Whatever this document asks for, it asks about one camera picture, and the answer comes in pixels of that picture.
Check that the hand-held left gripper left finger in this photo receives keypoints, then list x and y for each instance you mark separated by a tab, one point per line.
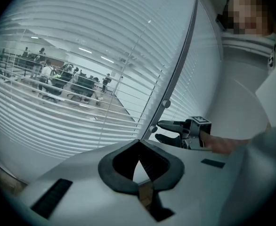
106	173

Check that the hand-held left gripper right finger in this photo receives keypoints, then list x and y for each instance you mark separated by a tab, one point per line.
175	173

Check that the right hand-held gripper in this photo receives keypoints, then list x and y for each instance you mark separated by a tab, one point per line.
195	131

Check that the metal window frame post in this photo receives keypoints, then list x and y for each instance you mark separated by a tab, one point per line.
178	67

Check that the person's light shirt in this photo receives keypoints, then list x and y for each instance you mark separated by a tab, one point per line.
275	48

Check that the black head-worn camera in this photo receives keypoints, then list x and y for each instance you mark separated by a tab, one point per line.
220	21

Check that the person's right forearm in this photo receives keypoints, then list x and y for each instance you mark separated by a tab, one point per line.
225	142

